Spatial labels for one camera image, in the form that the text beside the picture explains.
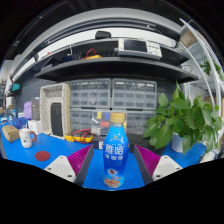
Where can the small white box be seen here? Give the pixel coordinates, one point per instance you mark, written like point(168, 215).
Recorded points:
point(35, 127)

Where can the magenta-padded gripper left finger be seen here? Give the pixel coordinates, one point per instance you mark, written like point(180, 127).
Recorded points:
point(60, 168)

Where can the small white adapter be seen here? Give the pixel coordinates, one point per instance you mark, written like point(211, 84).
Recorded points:
point(209, 155)

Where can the green potted plant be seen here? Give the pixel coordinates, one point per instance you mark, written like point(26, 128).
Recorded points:
point(180, 123)

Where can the beige dotted storage crate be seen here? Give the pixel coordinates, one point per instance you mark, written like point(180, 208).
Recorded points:
point(46, 106)

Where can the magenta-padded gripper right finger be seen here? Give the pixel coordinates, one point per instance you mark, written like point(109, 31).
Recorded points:
point(163, 168)

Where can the blue drink bottle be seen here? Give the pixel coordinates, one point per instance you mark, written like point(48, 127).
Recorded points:
point(115, 153)

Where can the teal lamp head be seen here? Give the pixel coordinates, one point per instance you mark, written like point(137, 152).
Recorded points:
point(15, 87)

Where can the flat round red coaster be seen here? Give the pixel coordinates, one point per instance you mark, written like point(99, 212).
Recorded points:
point(42, 156)

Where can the black upright speaker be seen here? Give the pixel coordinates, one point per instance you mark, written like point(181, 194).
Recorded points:
point(56, 120)

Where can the white metal rack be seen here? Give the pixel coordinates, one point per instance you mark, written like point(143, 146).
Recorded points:
point(200, 43)

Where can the dark overhead shelf with equipment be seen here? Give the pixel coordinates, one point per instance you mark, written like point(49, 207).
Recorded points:
point(113, 68)

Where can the dark grey carton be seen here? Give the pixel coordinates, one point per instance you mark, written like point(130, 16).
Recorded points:
point(35, 108)

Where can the brown cardboard box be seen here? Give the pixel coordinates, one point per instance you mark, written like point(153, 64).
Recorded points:
point(10, 133)

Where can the clear box of coloured tubing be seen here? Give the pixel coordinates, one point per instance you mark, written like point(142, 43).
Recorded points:
point(100, 122)

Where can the yellow multimeter with red leads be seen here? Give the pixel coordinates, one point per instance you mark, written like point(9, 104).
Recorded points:
point(80, 137)

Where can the black box with white label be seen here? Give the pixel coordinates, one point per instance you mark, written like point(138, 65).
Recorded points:
point(98, 142)

